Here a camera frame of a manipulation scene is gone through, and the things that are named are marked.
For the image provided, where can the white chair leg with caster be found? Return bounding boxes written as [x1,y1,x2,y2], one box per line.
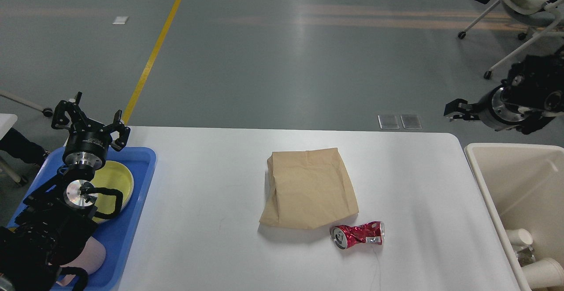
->
[0,90,54,118]

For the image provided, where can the pink mug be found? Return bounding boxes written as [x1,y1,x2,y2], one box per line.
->
[61,237,106,275]

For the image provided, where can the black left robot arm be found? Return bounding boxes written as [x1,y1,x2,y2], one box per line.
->
[0,92,130,291]

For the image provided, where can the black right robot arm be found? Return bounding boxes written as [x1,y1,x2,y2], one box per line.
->
[444,47,564,135]

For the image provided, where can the crushed red soda can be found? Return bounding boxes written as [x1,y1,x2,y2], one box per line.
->
[330,221,385,250]

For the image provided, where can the white office chair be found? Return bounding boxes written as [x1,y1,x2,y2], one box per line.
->
[457,0,563,79]

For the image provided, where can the beige plastic bin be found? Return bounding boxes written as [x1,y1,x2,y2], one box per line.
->
[464,144,564,291]

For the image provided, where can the aluminium foil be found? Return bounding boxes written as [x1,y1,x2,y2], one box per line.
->
[512,245,537,267]

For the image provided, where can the blue plastic tray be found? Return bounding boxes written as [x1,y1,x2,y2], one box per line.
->
[9,147,156,291]

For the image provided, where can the white paper cup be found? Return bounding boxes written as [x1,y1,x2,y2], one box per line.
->
[521,257,564,289]
[505,228,534,251]

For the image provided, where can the brown paper bag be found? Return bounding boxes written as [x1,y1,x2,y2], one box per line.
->
[260,148,359,229]

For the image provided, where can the floor outlet plates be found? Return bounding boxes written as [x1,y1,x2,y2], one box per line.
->
[377,114,423,130]

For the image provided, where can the yellow plate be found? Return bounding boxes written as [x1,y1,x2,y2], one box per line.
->
[90,160,134,213]

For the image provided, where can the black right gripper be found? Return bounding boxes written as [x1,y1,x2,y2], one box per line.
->
[443,86,529,131]

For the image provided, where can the white paper cup in bin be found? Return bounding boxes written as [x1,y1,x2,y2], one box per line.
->
[505,228,534,251]

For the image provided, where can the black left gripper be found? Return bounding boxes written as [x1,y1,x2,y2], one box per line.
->
[51,91,131,170]

